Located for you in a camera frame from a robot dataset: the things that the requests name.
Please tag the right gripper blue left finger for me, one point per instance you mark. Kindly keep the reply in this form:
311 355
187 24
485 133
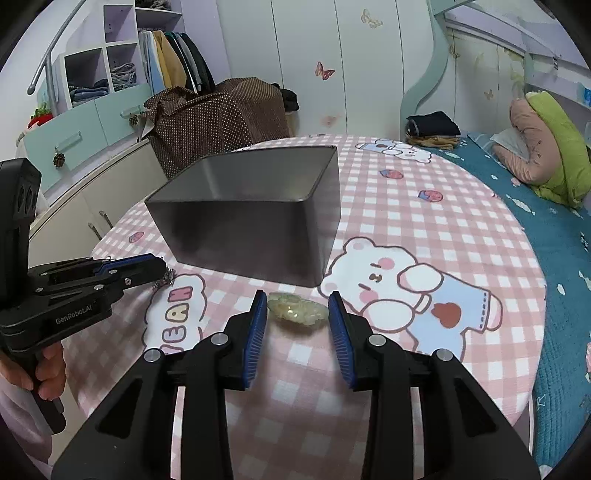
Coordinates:
226 360

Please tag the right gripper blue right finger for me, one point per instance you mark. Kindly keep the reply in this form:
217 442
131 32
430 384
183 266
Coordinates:
372 362

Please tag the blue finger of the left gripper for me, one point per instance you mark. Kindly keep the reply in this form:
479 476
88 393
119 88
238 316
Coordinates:
114 288
133 271

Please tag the pale green jade pendant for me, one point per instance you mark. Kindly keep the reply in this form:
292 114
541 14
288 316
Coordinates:
295 309

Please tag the person's left hand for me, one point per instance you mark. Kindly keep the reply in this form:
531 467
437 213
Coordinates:
50 372

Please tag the beige lower cabinet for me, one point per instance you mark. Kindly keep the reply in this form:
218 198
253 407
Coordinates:
78 219

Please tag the pink checkered bear tablecloth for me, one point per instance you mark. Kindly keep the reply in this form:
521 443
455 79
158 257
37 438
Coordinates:
429 254

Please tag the teal drawer cabinet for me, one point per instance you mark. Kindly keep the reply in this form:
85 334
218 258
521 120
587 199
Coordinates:
67 141

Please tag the silver metal tin box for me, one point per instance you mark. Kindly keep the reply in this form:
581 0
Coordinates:
269 213

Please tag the brown dotted fabric cover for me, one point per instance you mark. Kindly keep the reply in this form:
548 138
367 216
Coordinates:
187 126

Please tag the lilac open shelf unit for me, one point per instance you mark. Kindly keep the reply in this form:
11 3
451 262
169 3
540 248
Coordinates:
100 37

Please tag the grey metal handrail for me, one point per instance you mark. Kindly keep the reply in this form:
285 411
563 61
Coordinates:
45 65

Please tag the hanging clothes row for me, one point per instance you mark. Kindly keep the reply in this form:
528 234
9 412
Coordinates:
171 59

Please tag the teal candy print bedsheet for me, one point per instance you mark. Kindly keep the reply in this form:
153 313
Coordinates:
560 237

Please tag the black garment behind cover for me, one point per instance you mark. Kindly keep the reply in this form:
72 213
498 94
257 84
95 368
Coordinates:
290 103

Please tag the folded tan clothes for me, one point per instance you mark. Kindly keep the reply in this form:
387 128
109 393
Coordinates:
446 143

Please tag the folded black clothes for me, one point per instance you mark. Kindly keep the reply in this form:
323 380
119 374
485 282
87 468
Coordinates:
431 125

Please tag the green blanket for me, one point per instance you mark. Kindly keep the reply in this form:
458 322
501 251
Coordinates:
570 183

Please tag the pink pillow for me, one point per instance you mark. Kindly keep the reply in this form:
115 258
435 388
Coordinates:
543 156

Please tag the white wardrobe doors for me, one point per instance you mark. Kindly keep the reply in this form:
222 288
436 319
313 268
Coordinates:
349 62

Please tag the teal bunk bed frame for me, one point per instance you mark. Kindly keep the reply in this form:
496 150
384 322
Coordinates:
555 42

